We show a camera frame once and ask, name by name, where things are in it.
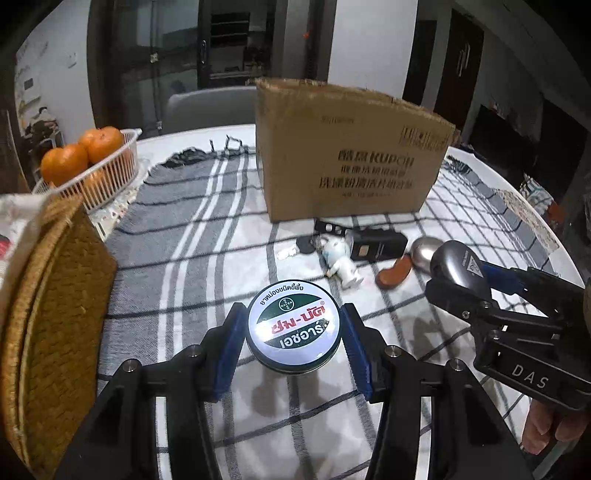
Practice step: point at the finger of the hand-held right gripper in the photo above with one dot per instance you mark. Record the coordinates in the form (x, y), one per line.
(503, 277)
(461, 302)

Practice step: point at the white wall switch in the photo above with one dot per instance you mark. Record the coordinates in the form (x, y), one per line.
(69, 59)

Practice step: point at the small white charm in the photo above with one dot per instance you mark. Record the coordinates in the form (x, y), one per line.
(287, 253)

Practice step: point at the black round key fob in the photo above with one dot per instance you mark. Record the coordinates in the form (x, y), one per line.
(307, 246)

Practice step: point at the plain dark wooden door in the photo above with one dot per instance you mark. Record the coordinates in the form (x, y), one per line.
(420, 64)

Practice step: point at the silver metal oval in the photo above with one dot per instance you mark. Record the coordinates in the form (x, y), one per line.
(422, 254)

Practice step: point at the brown cardboard box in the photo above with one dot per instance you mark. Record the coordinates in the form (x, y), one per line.
(346, 152)

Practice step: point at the grey chair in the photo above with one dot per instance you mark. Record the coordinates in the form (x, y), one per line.
(207, 110)

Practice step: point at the grey oval device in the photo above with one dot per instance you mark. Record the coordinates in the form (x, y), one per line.
(457, 267)

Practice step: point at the woven straw mat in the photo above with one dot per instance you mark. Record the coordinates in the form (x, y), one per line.
(60, 323)

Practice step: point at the round green white tin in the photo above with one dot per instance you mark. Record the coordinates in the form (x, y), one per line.
(293, 318)

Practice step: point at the white plastic basket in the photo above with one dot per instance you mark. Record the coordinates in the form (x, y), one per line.
(111, 184)

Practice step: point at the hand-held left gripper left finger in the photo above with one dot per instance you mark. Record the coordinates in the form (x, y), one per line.
(226, 355)

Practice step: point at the white printed cloth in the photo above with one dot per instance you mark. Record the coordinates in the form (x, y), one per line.
(14, 221)

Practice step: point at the colourful patterned bag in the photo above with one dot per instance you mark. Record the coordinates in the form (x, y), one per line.
(538, 196)

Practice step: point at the black box-shaped device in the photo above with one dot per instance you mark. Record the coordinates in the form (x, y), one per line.
(378, 244)

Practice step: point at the person's right hand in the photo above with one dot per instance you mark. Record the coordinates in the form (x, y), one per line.
(549, 424)

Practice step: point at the black television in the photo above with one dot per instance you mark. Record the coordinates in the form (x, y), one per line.
(508, 143)

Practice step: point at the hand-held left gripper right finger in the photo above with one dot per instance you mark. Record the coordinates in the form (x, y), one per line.
(358, 355)

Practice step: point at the dark wooden door with ornament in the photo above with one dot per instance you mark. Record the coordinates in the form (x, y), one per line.
(459, 64)

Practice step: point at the white astronaut figurine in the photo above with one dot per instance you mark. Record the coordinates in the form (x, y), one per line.
(339, 263)

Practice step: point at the dark glass sliding door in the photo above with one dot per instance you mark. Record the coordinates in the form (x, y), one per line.
(175, 55)

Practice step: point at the pile of oranges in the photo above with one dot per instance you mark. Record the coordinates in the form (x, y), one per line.
(64, 161)

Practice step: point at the white storage rack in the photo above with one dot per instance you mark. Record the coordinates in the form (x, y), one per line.
(41, 124)

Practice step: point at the grey plaid cloth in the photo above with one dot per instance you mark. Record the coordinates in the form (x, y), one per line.
(194, 240)

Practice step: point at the small black gadget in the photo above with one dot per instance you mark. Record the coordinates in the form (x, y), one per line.
(328, 227)

